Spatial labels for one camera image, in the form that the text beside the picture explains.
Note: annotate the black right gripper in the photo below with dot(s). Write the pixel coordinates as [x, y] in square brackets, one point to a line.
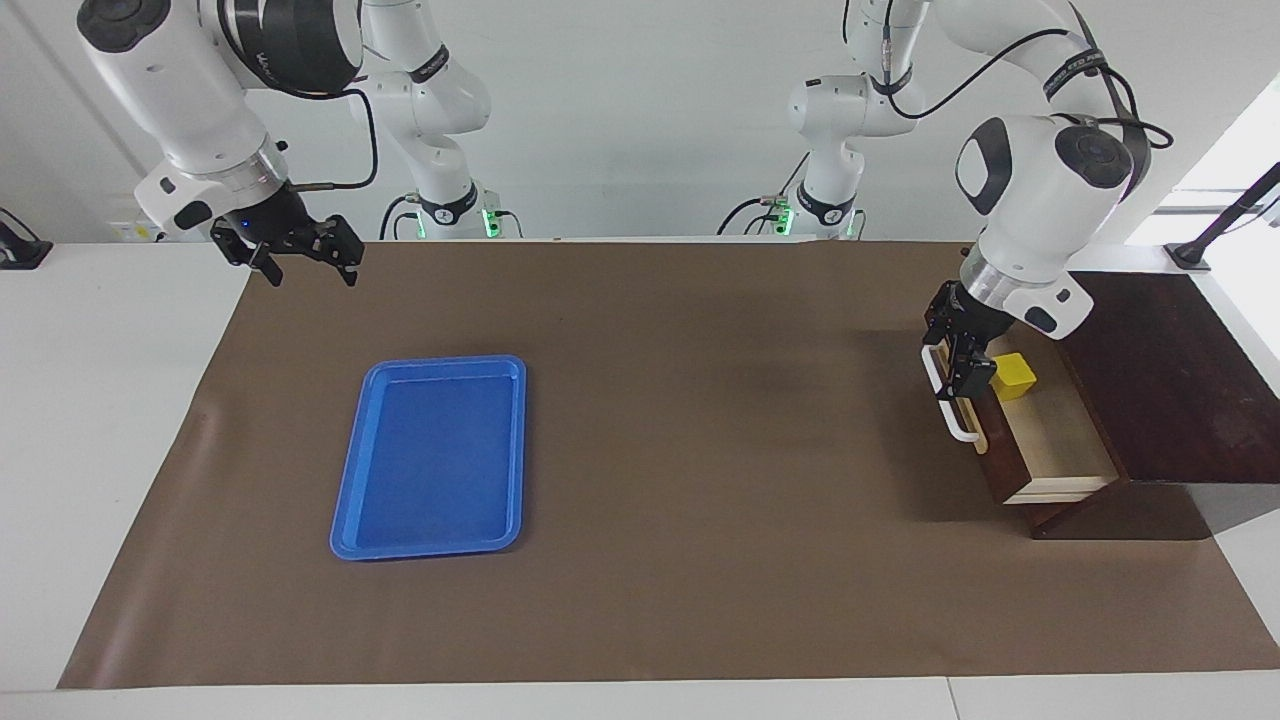
[275, 225]

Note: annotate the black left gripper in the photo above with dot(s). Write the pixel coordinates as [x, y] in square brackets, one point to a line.
[965, 320]

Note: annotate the yellow cube block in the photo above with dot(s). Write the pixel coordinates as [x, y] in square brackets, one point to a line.
[1015, 378]

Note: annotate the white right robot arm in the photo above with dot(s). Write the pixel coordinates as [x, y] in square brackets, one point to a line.
[180, 90]

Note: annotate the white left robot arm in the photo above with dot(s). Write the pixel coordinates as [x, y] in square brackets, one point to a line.
[1040, 200]

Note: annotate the dark wooden drawer cabinet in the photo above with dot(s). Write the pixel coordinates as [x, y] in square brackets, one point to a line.
[1160, 370]

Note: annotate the blue plastic tray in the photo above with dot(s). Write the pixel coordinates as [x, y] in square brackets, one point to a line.
[430, 460]

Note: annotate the black table clamp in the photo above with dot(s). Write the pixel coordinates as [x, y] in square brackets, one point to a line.
[20, 250]

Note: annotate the brown table mat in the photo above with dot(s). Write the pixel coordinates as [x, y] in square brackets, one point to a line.
[700, 500]

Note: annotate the black angled stand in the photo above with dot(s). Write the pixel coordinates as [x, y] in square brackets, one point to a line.
[1225, 220]

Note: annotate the white wall socket box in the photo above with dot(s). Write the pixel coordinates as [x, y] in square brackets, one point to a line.
[125, 230]

